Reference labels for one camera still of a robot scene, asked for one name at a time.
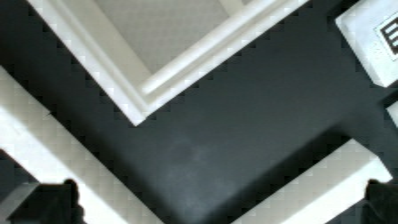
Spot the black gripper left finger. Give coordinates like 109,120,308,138
6,179,88,224

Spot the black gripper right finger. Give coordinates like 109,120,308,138
361,179,398,224

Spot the white cabinet body box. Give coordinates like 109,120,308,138
27,0,310,124

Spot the white cabinet top block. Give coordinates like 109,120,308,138
336,0,398,87

